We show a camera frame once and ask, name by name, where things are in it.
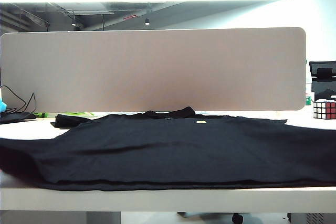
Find Rubik's cube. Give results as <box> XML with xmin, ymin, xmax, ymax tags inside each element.
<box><xmin>312</xmin><ymin>99</ymin><xmax>336</xmax><ymax>120</ymax></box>

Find green paper sheet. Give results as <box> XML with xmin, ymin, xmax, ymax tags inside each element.
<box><xmin>65</xmin><ymin>111</ymin><xmax>97</xmax><ymax>118</ymax></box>

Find black mesh office chair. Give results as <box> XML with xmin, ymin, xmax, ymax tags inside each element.
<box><xmin>309</xmin><ymin>60</ymin><xmax>336</xmax><ymax>101</ymax></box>

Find beige desk divider panel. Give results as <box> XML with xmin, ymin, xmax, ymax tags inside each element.
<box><xmin>0</xmin><ymin>26</ymin><xmax>307</xmax><ymax>113</ymax></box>

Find grey vented cabinet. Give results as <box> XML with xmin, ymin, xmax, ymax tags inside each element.
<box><xmin>287</xmin><ymin>212</ymin><xmax>336</xmax><ymax>224</ymax></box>

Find thin black desk cable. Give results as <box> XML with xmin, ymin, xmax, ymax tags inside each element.
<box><xmin>0</xmin><ymin>84</ymin><xmax>37</xmax><ymax>113</ymax></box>

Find black polo T-shirt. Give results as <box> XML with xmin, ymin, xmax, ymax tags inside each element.
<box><xmin>0</xmin><ymin>106</ymin><xmax>336</xmax><ymax>192</ymax></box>

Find black flat pad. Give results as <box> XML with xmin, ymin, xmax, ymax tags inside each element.
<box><xmin>0</xmin><ymin>112</ymin><xmax>37</xmax><ymax>125</ymax></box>

